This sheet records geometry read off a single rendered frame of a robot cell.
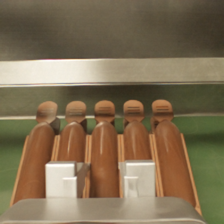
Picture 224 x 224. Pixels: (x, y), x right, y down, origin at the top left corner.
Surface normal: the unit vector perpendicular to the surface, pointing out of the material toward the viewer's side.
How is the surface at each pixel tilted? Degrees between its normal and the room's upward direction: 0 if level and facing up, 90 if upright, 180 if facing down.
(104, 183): 2
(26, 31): 90
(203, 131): 2
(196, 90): 90
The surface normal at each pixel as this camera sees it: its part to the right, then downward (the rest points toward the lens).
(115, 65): 0.00, 0.16
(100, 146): -0.24, -0.69
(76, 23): 0.01, 0.70
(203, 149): -0.01, -0.72
